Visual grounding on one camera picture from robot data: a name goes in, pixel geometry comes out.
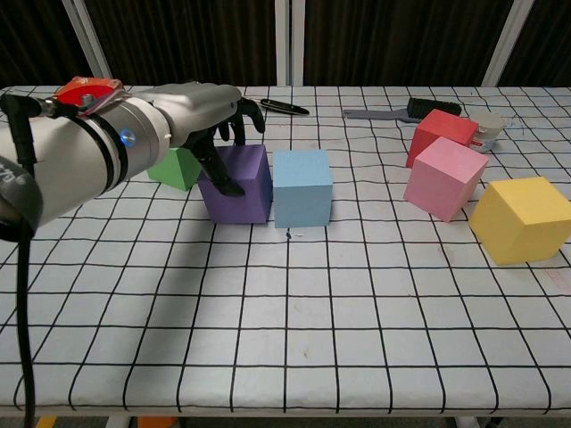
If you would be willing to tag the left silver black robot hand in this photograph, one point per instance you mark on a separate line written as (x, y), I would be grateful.
(201, 107)

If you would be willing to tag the green foam cube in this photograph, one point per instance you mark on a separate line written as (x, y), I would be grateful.
(176, 171)

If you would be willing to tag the purple foam cube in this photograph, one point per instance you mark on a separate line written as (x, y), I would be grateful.
(241, 207)

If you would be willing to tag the light blue foam cube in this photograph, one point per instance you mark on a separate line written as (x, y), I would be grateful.
(303, 191)

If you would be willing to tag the red foam cube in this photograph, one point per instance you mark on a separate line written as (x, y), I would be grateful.
(439, 127)

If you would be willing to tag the pink foam cube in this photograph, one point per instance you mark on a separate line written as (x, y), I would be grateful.
(441, 183)

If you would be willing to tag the yellow foam cube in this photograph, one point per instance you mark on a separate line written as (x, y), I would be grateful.
(517, 218)

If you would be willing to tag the dark pleated curtain panel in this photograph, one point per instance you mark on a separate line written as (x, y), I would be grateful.
(392, 40)
(548, 27)
(31, 40)
(187, 40)

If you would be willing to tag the orange snack box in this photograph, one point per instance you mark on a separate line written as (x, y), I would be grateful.
(96, 81)

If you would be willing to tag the red round plastic lid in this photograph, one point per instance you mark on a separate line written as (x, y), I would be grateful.
(71, 94)

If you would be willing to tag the white black grid tablecloth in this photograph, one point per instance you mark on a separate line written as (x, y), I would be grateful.
(285, 312)

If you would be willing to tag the grey brush black bristles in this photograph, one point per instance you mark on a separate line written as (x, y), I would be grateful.
(428, 108)

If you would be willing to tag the small white jar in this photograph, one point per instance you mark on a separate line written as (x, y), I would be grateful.
(488, 131)

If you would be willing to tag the white slanted frame post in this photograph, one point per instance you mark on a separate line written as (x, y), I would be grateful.
(88, 40)
(507, 40)

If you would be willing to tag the white table frame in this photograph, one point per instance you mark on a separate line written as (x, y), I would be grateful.
(120, 422)

